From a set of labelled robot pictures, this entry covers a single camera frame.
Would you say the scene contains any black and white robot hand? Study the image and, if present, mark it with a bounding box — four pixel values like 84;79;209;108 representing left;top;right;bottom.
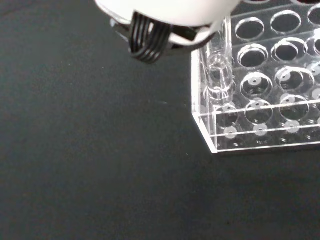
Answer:
94;0;243;65

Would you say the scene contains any clear plastic test tube rack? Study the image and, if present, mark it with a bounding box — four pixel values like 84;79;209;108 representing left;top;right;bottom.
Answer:
190;0;320;155

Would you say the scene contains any black bench cloth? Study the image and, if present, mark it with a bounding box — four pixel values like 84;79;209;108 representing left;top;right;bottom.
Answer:
0;0;320;240

